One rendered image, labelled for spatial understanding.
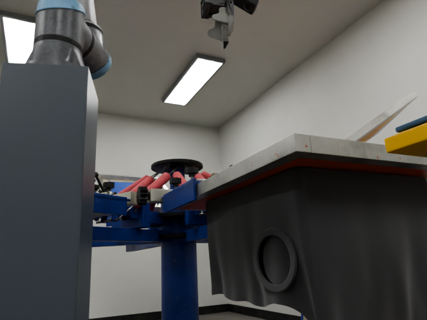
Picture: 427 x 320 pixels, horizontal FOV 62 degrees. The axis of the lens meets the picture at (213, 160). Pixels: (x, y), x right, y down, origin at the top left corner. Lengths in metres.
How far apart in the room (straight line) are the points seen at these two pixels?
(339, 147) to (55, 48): 0.68
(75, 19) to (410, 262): 1.02
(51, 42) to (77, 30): 0.08
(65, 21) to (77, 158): 0.37
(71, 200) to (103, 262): 4.54
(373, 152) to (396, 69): 2.78
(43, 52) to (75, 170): 0.30
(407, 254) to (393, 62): 2.78
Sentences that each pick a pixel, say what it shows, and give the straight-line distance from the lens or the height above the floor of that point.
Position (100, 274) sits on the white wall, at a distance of 5.30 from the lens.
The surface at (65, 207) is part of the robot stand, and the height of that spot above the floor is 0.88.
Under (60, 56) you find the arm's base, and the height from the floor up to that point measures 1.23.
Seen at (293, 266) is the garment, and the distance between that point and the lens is 0.82.
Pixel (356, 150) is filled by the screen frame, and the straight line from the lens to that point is 0.81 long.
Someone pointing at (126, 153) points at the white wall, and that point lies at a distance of 5.60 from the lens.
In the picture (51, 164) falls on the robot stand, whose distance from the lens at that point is 0.81.
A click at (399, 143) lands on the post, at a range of 0.68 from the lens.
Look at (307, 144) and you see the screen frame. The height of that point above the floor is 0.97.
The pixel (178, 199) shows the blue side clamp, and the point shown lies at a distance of 1.22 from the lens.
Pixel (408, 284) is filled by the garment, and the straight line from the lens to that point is 1.01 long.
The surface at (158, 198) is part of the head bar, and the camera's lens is 1.42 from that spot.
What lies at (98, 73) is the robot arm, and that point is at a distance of 1.15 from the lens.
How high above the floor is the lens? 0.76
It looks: 16 degrees up
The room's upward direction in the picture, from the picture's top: 3 degrees counter-clockwise
